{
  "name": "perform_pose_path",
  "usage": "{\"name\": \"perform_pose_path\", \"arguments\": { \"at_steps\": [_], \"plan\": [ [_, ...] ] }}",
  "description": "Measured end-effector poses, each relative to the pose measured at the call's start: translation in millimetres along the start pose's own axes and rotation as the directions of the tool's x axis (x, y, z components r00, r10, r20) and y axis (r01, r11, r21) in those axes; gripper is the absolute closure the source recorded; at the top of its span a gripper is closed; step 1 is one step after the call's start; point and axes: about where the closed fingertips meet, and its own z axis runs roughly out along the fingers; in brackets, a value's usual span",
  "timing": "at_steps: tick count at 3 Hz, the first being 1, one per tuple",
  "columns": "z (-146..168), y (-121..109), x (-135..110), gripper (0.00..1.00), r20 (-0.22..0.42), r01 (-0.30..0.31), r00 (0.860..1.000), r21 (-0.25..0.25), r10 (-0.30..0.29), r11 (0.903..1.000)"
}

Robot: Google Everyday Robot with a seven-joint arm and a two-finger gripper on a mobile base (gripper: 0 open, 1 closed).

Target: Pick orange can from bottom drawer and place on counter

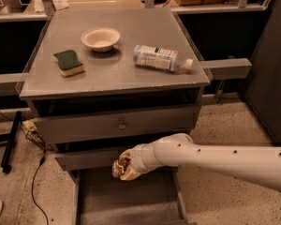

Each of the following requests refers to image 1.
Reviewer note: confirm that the grey drawer cabinet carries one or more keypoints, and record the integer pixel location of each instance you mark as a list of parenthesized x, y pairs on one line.
[(111, 82)]

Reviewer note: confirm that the white paper bowl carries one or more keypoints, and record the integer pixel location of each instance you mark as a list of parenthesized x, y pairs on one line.
[(101, 39)]

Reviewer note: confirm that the crushed orange soda can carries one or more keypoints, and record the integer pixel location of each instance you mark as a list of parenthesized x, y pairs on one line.
[(119, 167)]

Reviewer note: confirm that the middle grey drawer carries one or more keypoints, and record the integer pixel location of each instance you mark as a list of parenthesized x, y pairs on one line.
[(84, 160)]

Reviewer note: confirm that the top grey drawer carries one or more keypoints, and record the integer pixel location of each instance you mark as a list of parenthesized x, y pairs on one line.
[(104, 125)]

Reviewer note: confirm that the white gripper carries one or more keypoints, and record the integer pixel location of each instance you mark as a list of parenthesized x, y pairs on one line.
[(138, 160)]

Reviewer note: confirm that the green and yellow sponge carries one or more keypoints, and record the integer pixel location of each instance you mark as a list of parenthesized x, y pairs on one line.
[(68, 63)]

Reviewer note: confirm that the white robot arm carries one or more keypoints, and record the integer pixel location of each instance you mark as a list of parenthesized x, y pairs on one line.
[(257, 165)]

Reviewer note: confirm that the white crumpled cloth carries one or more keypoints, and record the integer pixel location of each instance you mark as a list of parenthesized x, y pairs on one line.
[(60, 4)]

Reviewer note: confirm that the bottom grey open drawer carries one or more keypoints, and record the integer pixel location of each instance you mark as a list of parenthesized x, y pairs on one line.
[(152, 199)]

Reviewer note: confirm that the grey horizontal rail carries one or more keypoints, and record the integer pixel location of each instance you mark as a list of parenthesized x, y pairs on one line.
[(227, 69)]

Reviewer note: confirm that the black metal bar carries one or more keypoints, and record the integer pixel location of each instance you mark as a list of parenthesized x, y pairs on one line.
[(6, 167)]

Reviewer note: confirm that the plastic bottle with label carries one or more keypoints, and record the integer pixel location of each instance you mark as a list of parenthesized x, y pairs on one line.
[(162, 59)]

